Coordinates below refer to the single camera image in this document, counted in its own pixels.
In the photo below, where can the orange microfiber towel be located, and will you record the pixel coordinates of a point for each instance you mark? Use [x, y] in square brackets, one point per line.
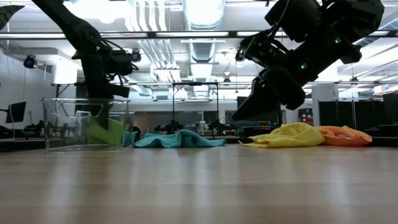
[345, 137]

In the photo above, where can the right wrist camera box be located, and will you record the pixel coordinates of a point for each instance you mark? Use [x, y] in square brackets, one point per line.
[264, 49]

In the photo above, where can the black partition panels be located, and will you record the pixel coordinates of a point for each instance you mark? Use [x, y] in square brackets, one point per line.
[345, 118]

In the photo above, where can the small black background monitor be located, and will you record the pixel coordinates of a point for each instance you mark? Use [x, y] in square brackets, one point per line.
[17, 111]

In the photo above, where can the black background robot arm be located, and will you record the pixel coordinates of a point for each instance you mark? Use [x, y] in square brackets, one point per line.
[217, 126]
[171, 127]

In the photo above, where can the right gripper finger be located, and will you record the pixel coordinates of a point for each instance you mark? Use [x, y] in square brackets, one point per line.
[258, 102]

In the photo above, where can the green microfiber towel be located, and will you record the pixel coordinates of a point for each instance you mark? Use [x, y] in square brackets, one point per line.
[105, 137]

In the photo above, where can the green artificial plant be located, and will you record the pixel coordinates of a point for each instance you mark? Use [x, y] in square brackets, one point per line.
[7, 14]

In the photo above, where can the clear plastic basket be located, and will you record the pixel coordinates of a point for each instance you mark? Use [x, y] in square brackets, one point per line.
[62, 137]

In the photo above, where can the yellow microfiber towel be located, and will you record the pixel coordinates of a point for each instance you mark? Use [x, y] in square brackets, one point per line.
[289, 135]

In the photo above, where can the white pillar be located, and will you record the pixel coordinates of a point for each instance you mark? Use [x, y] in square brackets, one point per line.
[325, 93]

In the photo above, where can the blue microfiber towel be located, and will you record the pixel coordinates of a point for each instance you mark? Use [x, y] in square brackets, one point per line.
[180, 140]

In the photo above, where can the black ceiling lamp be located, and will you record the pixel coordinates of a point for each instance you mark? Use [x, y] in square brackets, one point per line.
[30, 62]
[135, 56]

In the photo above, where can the large black background monitor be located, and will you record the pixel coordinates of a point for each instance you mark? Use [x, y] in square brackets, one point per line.
[270, 117]

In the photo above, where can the black background rig frame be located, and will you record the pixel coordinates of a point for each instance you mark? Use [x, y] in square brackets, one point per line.
[195, 83]

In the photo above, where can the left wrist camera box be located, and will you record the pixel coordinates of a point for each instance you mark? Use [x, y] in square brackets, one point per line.
[119, 91]

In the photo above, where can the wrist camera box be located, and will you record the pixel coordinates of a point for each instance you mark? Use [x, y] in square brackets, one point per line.
[264, 49]
[119, 91]

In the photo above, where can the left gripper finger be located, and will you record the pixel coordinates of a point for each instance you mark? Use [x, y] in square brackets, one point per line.
[102, 112]

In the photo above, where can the white ceiling duct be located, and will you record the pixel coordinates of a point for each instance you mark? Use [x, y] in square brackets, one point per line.
[203, 15]

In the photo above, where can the white wall cabinet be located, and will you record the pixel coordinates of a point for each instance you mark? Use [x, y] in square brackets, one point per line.
[63, 73]

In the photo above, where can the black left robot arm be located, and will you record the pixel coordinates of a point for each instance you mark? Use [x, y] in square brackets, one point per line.
[71, 25]

